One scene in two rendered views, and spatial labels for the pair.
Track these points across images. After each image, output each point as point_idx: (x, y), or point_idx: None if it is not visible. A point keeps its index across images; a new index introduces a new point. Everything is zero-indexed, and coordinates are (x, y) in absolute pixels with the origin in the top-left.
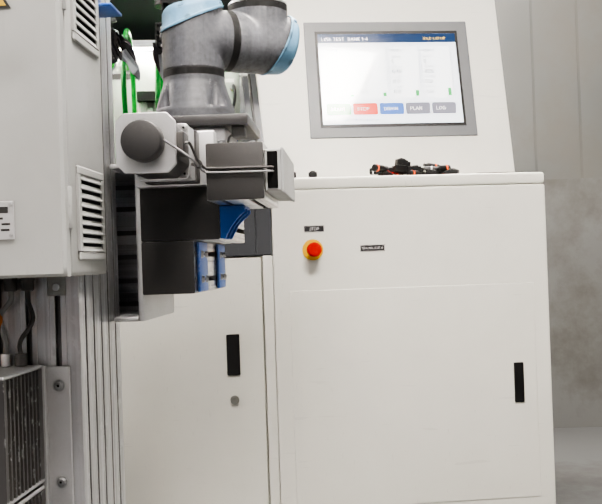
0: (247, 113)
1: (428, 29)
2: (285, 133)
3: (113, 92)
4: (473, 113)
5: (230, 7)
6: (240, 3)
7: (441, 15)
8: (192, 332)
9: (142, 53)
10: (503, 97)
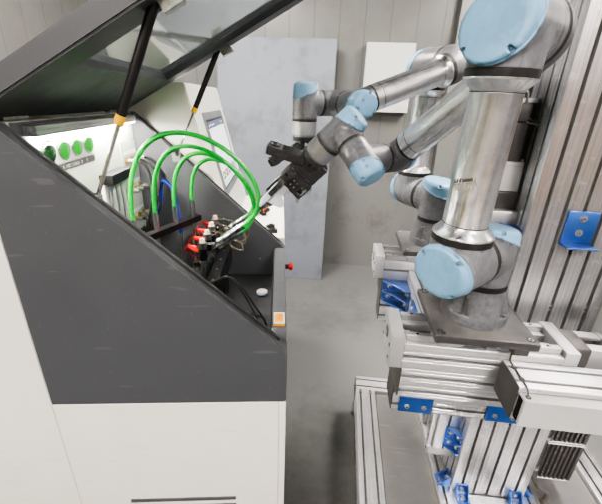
0: (220, 190)
1: (218, 115)
2: None
3: (85, 179)
4: (235, 164)
5: (424, 175)
6: (429, 174)
7: (216, 105)
8: None
9: (93, 130)
10: (234, 153)
